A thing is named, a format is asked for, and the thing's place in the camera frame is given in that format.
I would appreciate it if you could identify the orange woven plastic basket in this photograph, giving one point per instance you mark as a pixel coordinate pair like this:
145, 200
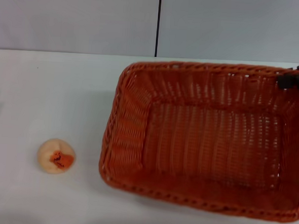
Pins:
208, 146

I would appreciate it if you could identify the round bread bun orange filling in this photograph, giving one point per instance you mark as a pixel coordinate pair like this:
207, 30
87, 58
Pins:
51, 151

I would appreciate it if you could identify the black vertical wall strip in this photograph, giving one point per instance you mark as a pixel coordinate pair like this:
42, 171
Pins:
158, 21

